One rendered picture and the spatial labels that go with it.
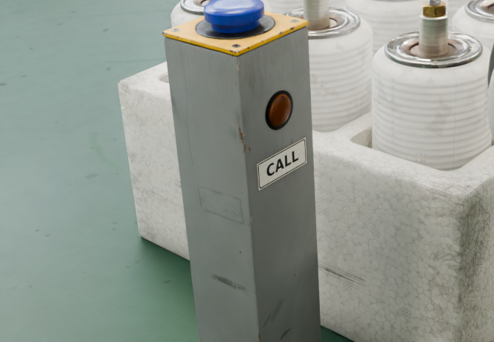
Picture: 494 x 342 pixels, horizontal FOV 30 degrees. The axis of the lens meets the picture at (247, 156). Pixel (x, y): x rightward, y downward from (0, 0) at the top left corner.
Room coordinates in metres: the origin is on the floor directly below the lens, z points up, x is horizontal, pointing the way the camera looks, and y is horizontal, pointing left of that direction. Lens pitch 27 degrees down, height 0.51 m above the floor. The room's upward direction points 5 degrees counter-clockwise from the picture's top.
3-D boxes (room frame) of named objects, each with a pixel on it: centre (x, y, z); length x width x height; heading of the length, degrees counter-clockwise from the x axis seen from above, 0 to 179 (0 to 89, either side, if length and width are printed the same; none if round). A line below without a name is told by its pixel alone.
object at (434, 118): (0.68, -0.15, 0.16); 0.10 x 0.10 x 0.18
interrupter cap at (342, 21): (0.76, -0.07, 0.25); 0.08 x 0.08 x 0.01
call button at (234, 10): (0.59, 0.00, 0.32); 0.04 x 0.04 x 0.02
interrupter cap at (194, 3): (0.84, 0.01, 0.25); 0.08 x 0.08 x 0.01
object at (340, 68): (0.76, -0.07, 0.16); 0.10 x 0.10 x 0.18
